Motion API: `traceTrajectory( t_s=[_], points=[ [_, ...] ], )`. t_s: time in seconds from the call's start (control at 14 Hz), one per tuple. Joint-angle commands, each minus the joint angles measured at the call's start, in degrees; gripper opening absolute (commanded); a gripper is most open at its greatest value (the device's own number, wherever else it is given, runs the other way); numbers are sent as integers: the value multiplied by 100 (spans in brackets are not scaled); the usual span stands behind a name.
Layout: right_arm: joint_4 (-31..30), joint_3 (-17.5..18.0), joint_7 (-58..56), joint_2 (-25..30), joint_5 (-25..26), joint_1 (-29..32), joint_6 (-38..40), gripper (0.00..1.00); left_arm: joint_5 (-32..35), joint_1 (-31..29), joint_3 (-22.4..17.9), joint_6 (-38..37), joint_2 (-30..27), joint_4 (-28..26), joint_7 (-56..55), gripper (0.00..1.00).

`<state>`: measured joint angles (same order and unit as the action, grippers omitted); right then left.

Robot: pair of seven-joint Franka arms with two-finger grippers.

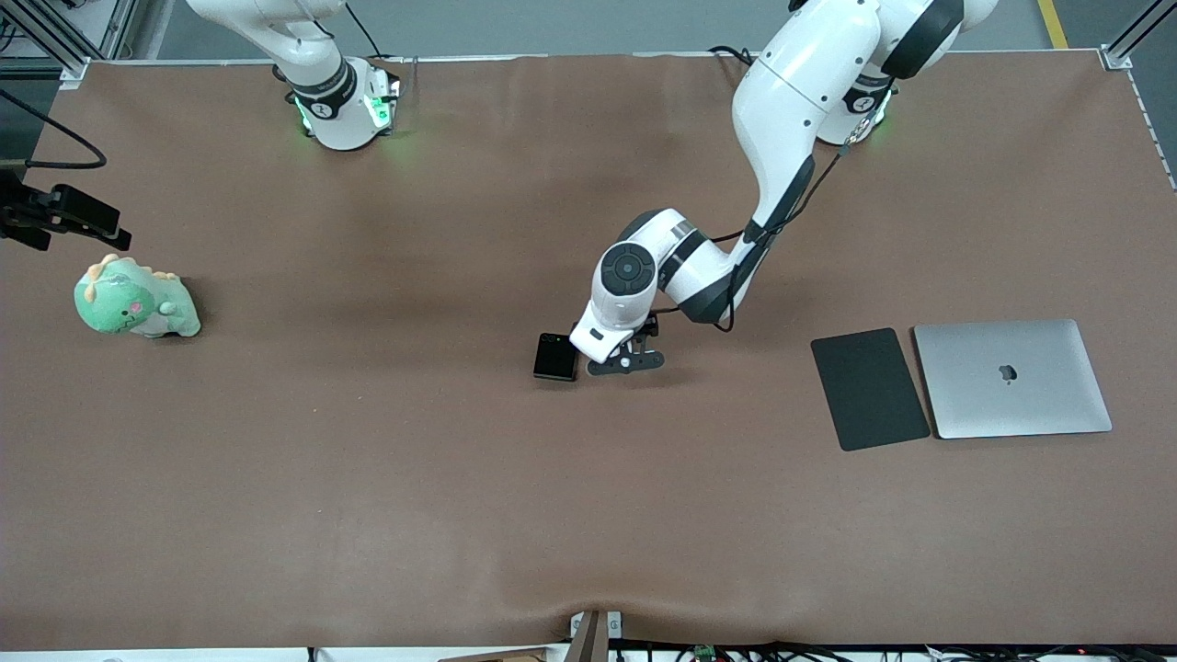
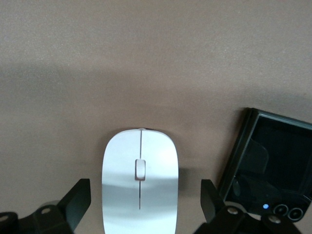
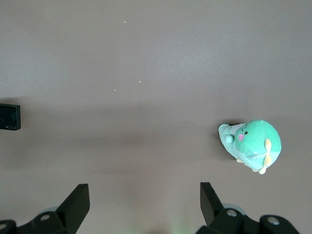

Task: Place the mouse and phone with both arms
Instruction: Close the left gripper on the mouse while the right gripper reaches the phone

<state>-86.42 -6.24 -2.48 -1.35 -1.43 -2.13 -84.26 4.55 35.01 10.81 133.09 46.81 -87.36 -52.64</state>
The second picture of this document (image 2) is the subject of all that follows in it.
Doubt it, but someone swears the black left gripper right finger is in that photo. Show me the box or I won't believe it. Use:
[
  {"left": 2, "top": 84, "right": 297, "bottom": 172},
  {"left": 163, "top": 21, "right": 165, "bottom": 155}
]
[{"left": 195, "top": 179, "right": 303, "bottom": 234}]

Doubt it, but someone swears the brown table cover mat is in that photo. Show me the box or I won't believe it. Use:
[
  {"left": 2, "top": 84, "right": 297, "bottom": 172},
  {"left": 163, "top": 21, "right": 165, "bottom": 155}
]
[{"left": 0, "top": 0, "right": 312, "bottom": 234}]

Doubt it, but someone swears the black flip phone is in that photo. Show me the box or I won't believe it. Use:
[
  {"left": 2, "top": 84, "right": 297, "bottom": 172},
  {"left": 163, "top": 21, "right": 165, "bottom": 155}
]
[{"left": 218, "top": 107, "right": 312, "bottom": 222}]

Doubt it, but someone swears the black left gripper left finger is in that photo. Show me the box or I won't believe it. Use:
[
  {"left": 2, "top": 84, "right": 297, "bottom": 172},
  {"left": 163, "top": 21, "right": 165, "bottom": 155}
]
[{"left": 0, "top": 178, "right": 91, "bottom": 234}]

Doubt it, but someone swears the white computer mouse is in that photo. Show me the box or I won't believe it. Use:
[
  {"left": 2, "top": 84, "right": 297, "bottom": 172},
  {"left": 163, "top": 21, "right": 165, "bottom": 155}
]
[{"left": 101, "top": 128, "right": 180, "bottom": 234}]

